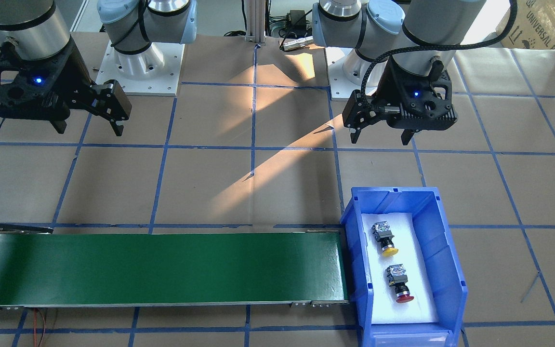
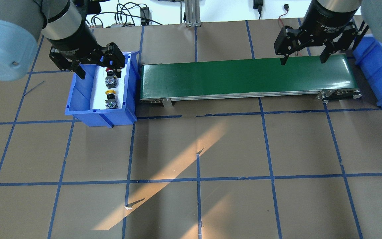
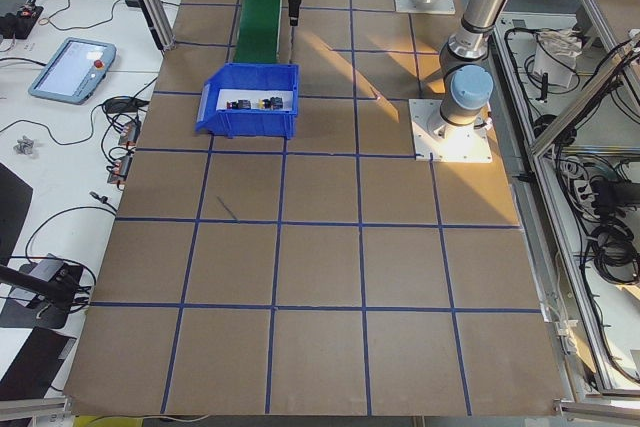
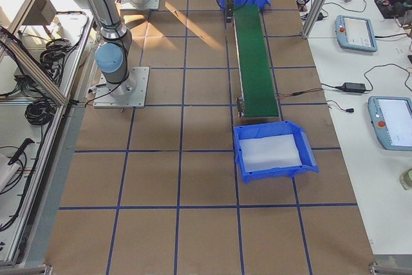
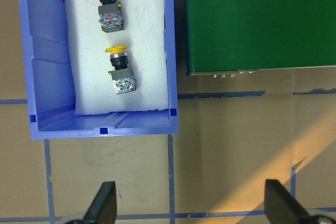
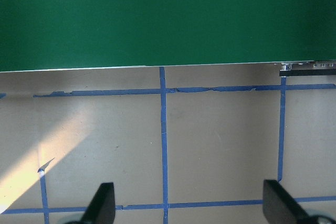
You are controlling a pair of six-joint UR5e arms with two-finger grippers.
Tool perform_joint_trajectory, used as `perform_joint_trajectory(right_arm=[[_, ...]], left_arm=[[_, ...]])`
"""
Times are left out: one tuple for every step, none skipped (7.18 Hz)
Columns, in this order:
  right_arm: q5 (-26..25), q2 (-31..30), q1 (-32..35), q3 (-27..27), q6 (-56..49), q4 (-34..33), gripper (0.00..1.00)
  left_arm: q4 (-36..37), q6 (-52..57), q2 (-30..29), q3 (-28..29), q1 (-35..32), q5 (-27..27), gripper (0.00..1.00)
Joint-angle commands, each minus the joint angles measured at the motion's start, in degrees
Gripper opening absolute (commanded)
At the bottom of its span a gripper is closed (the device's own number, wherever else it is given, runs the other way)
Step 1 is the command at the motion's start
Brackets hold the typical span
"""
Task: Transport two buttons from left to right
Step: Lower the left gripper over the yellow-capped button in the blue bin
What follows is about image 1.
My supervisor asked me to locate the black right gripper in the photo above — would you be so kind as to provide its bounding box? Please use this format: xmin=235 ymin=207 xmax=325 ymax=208
xmin=0 ymin=39 xmax=132 ymax=137

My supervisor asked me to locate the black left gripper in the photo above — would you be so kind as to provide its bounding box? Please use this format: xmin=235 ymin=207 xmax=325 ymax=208
xmin=343 ymin=57 xmax=458 ymax=146

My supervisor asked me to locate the yellow push button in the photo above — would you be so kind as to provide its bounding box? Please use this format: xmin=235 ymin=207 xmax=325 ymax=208
xmin=371 ymin=220 xmax=399 ymax=257

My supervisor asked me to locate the red push button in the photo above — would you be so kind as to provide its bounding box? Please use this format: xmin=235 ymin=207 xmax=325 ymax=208
xmin=385 ymin=264 xmax=414 ymax=304

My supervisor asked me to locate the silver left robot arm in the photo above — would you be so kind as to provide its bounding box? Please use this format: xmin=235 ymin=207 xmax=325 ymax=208
xmin=311 ymin=0 xmax=485 ymax=145

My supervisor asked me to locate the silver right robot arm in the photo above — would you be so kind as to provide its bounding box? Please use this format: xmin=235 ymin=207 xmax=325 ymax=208
xmin=0 ymin=0 xmax=198 ymax=136

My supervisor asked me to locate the black power adapter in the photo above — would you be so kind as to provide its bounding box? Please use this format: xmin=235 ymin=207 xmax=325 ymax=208
xmin=287 ymin=10 xmax=307 ymax=29

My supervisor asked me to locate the blue plastic bin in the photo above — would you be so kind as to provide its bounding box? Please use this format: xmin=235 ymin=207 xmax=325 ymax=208
xmin=341 ymin=187 xmax=467 ymax=347

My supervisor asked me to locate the green conveyor belt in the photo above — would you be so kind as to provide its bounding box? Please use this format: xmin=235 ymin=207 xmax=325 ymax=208
xmin=0 ymin=224 xmax=349 ymax=309

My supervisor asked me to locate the white foam pad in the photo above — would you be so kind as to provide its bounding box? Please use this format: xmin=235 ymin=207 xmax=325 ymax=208
xmin=362 ymin=213 xmax=439 ymax=324

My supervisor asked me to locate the cardboard box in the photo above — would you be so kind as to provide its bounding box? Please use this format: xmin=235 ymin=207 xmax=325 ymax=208
xmin=501 ymin=0 xmax=555 ymax=49

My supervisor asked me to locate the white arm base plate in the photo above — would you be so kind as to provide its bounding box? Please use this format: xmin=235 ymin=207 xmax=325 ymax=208
xmin=95 ymin=42 xmax=186 ymax=96
xmin=325 ymin=47 xmax=370 ymax=101

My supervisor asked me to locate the aluminium frame post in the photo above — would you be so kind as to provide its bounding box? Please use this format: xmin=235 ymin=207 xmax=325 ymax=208
xmin=244 ymin=0 xmax=268 ymax=45

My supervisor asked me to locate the black braided cable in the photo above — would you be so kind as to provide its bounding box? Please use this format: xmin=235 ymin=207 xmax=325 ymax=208
xmin=358 ymin=0 xmax=519 ymax=109

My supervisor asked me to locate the red thin wire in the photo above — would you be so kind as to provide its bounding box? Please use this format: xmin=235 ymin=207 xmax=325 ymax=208
xmin=33 ymin=307 xmax=47 ymax=347

